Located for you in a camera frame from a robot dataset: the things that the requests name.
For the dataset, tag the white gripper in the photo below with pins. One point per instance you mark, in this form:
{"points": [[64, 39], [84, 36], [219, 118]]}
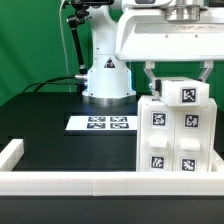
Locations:
{"points": [[170, 30]]}

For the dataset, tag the white cabinet top block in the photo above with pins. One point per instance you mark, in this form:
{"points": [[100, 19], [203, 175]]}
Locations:
{"points": [[182, 91]]}

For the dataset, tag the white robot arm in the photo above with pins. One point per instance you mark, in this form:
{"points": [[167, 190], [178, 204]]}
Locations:
{"points": [[109, 79]]}

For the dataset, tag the white cabinet body box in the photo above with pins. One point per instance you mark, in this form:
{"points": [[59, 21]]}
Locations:
{"points": [[178, 139]]}

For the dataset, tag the white u-shaped boundary frame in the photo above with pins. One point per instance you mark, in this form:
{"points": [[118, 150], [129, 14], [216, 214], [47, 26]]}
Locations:
{"points": [[105, 183]]}

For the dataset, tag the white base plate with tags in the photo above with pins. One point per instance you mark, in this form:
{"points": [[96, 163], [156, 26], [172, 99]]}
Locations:
{"points": [[108, 123]]}

